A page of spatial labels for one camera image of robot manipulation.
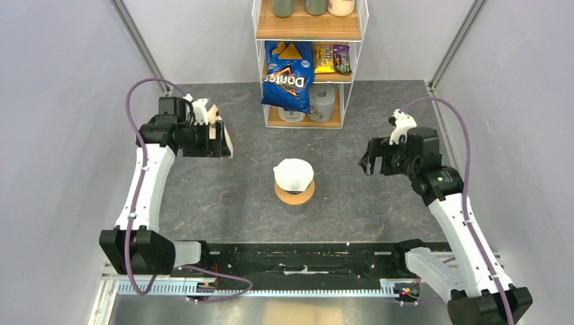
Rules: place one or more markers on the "cream paper coffee filters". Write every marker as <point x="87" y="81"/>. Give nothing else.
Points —
<point x="217" y="130"/>

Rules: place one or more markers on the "glass carafe with wooden band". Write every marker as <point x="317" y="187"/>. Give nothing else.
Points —
<point x="295" y="209"/>

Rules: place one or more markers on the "wooden ring dripper stand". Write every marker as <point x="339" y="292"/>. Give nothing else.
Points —
<point x="295" y="199"/>

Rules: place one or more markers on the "grey toilet paper roll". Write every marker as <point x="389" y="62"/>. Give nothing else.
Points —
<point x="322" y="98"/>

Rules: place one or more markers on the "blue Doritos chip bag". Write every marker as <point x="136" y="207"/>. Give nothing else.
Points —
<point x="289" y="75"/>

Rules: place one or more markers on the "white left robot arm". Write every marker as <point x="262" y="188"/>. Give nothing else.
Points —
<point x="183" y="125"/>

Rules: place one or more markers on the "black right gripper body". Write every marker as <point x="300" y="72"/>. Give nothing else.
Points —
<point x="395" y="159"/>

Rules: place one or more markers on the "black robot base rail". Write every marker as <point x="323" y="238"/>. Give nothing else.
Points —
<point x="317" y="269"/>

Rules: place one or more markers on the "white jar on bottom shelf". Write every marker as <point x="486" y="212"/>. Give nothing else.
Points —
<point x="289" y="116"/>

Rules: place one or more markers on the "green bottle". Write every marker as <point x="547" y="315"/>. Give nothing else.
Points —
<point x="315" y="7"/>
<point x="283" y="8"/>

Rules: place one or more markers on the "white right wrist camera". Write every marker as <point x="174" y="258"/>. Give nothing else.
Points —
<point x="402" y="123"/>

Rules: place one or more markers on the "cream lotion bottle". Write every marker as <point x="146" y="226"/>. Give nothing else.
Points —
<point x="341" y="8"/>

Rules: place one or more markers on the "green bottle left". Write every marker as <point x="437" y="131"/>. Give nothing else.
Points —
<point x="283" y="8"/>

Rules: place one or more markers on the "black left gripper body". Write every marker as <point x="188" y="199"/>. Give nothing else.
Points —
<point x="198" y="144"/>

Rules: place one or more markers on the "green bottle middle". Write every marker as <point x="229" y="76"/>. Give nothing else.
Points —
<point x="315" y="7"/>

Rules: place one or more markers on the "brown M&M candy bag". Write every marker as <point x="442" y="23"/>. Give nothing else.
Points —
<point x="342" y="59"/>

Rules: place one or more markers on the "single white paper filter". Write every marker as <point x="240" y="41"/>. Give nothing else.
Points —
<point x="293" y="172"/>

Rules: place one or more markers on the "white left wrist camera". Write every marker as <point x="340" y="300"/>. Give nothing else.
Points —
<point x="198" y="109"/>

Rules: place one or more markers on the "yellow M&M candy bag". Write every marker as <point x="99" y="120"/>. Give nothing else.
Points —
<point x="324" y="62"/>

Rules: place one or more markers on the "white wire shelf rack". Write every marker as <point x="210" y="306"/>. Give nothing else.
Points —
<point x="324" y="29"/>

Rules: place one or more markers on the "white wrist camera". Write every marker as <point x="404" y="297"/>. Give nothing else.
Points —
<point x="198" y="109"/>
<point x="402" y="123"/>

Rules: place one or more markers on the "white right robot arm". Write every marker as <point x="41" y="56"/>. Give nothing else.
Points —
<point x="479" y="291"/>

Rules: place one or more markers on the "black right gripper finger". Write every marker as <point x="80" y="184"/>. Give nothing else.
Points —
<point x="366" y="163"/>
<point x="374" y="150"/>

